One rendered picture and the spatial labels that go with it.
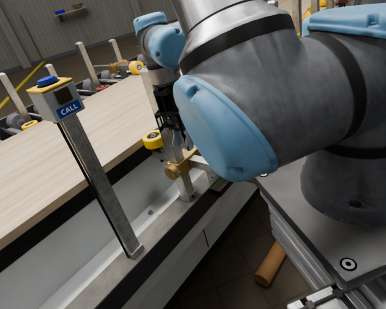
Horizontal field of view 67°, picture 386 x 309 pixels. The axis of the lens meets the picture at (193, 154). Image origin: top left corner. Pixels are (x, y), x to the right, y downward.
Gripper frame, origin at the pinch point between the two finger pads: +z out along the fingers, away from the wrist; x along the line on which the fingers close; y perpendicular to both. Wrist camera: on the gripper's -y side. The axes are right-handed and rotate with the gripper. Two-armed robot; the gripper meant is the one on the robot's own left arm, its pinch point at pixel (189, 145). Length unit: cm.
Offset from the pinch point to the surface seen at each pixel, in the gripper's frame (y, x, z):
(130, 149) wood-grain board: -5.4, -24.8, 4.0
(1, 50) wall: -704, -949, 21
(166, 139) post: -1.6, -7.6, -1.4
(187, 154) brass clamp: -6.1, -4.4, 7.3
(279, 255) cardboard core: -31, 16, 86
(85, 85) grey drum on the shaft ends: -111, -127, 11
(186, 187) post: -1.7, -6.0, 17.3
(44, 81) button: 22.6, -15.4, -29.8
